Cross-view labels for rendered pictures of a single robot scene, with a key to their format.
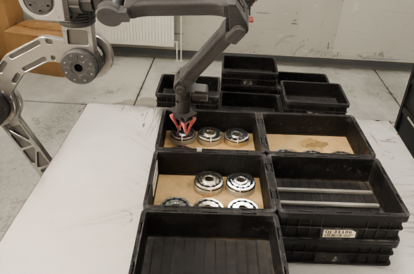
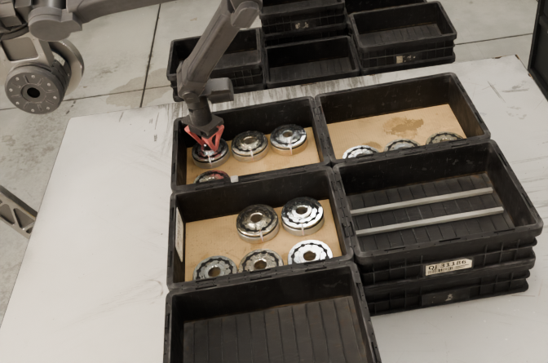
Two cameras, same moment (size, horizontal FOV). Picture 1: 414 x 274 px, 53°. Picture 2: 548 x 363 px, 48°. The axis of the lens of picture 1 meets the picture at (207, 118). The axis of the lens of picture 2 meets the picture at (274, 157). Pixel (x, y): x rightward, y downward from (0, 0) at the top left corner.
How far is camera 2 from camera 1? 21 cm
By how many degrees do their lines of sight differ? 10
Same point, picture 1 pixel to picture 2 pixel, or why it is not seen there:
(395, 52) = not seen: outside the picture
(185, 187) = (225, 236)
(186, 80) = (193, 82)
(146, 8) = (102, 6)
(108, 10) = (45, 22)
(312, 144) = (399, 126)
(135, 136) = (146, 159)
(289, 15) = not seen: outside the picture
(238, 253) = (311, 325)
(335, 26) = not seen: outside the picture
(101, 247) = (127, 341)
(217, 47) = (225, 33)
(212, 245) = (274, 319)
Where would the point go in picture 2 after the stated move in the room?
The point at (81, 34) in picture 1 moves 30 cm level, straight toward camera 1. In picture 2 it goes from (23, 42) to (36, 104)
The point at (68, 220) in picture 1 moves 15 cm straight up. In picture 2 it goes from (75, 310) to (54, 273)
